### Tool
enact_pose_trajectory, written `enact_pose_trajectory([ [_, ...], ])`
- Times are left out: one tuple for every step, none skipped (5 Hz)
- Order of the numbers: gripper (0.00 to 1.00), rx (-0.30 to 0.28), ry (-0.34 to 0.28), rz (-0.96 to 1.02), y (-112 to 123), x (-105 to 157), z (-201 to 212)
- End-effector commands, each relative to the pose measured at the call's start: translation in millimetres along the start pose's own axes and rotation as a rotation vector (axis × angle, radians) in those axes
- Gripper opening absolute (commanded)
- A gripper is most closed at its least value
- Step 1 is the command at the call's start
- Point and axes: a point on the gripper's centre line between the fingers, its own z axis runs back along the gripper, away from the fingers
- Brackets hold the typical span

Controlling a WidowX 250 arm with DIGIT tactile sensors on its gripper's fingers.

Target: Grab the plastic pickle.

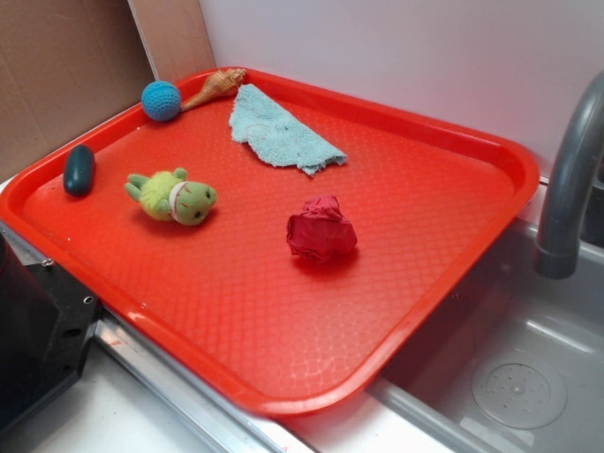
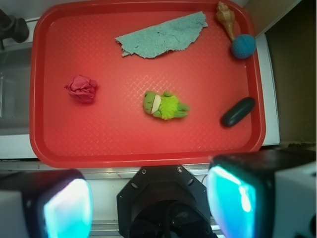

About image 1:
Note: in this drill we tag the blue crochet ball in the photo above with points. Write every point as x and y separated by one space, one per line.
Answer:
161 101

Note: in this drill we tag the grey toy faucet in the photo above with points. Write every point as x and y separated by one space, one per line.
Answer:
572 212

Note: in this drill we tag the dark green plastic pickle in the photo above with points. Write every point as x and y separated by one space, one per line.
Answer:
79 171

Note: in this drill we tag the grey toy sink basin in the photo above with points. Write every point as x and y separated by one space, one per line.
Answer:
510 361

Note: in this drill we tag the brown spiral seashell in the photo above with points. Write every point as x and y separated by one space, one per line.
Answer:
220 84

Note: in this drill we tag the brown cardboard panel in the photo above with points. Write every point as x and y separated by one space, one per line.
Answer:
67 66

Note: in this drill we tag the green plush turtle toy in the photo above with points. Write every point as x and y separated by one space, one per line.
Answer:
171 196

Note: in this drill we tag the light blue cloth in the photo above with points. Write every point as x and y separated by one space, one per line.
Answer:
277 137

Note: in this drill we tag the crumpled red paper ball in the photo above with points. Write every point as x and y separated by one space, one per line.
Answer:
320 231

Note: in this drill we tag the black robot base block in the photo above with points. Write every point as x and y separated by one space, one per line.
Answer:
47 321

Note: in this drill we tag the red plastic tray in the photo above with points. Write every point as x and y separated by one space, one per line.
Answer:
275 333

